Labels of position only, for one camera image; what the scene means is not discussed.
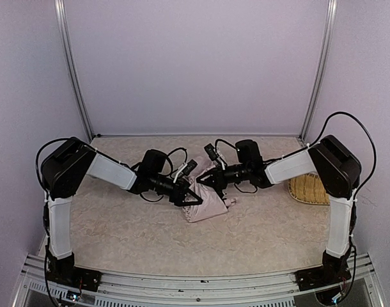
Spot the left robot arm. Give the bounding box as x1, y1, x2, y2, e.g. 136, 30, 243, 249
35, 137, 203, 260

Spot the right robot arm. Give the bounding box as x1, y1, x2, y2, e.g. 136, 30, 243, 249
196, 135, 362, 259

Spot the woven bamboo tray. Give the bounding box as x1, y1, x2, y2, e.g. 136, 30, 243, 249
288, 173, 330, 205

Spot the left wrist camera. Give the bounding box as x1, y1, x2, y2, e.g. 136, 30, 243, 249
173, 159, 198, 183

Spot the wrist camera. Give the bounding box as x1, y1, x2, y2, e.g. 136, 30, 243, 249
204, 143, 228, 170
173, 159, 198, 183

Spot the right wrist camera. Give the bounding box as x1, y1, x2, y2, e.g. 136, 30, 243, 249
204, 143, 228, 170

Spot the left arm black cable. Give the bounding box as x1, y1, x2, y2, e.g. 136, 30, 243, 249
164, 146, 188, 170

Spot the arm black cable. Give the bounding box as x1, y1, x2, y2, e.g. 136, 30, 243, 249
164, 146, 188, 170
319, 111, 377, 199

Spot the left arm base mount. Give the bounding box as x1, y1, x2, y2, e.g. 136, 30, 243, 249
47, 264, 102, 292

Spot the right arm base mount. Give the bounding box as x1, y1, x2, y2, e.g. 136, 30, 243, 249
295, 264, 352, 291

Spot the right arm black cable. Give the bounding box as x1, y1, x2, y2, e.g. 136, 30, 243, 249
319, 111, 377, 199

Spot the aluminium front rail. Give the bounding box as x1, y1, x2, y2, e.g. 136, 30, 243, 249
10, 254, 387, 306

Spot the right aluminium frame post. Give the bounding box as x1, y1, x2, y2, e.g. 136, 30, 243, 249
299, 0, 338, 141

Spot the aluminium frame post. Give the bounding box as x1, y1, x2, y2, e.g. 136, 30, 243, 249
54, 0, 95, 142
299, 0, 338, 141

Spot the left aluminium frame post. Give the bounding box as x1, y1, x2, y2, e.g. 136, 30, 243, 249
54, 0, 95, 142

